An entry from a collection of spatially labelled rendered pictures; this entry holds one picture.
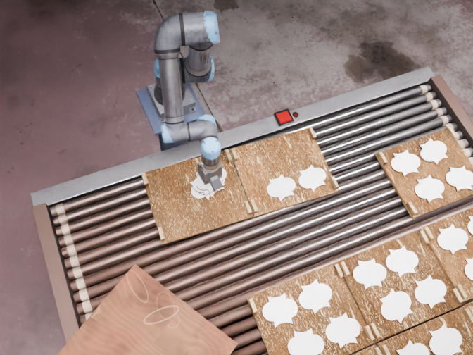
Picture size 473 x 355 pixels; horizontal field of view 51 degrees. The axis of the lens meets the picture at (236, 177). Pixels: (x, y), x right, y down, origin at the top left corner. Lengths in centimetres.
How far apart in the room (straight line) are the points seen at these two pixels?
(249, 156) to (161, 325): 86
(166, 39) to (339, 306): 124
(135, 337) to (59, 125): 199
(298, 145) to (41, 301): 175
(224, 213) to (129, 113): 157
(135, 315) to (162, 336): 13
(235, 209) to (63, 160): 158
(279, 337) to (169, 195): 76
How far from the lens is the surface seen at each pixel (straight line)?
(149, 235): 215
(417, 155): 249
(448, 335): 224
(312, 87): 371
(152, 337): 193
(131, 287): 197
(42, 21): 417
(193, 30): 186
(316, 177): 227
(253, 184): 222
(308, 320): 208
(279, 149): 231
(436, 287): 227
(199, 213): 215
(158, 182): 222
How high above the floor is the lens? 295
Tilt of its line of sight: 65 degrees down
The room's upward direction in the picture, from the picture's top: 8 degrees clockwise
